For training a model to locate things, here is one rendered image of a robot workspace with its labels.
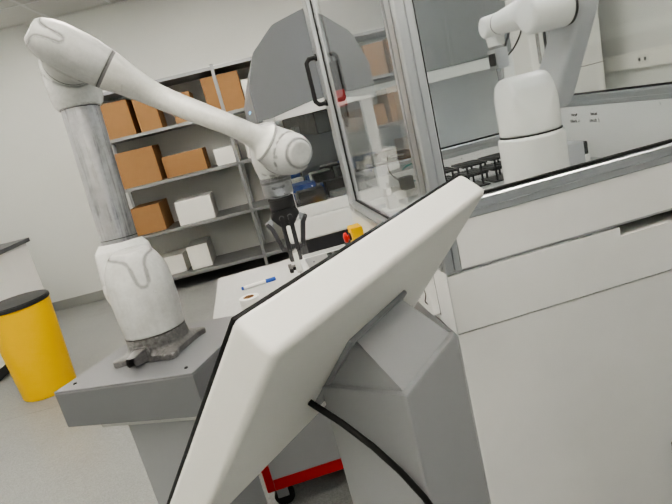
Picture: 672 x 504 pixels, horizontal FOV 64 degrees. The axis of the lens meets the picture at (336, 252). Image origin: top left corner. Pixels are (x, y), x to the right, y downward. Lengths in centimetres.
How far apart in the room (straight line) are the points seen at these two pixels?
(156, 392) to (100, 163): 65
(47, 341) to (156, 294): 264
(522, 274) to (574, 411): 39
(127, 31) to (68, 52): 457
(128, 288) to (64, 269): 502
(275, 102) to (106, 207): 107
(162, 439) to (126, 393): 21
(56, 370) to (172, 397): 279
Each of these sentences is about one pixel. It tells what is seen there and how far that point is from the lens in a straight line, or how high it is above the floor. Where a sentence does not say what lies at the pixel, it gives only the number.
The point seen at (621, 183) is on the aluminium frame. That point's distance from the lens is 136.
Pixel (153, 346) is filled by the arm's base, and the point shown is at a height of 89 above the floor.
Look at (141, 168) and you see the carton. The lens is 553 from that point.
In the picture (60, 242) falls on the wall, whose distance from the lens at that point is 635.
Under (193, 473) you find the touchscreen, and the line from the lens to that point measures 60.
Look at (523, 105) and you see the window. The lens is 124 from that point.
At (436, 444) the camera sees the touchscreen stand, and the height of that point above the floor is 93.
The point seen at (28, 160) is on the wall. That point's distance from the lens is 633.
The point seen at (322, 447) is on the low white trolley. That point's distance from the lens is 207.
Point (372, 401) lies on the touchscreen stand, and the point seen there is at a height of 101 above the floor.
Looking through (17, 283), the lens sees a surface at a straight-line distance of 530.
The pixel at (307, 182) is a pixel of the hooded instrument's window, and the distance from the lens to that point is 247.
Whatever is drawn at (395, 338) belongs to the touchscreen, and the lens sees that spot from 67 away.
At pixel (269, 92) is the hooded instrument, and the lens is 243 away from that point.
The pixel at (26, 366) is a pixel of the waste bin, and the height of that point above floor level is 26.
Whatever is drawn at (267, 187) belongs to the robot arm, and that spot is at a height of 117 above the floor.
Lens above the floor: 133
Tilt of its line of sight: 14 degrees down
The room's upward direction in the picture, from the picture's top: 14 degrees counter-clockwise
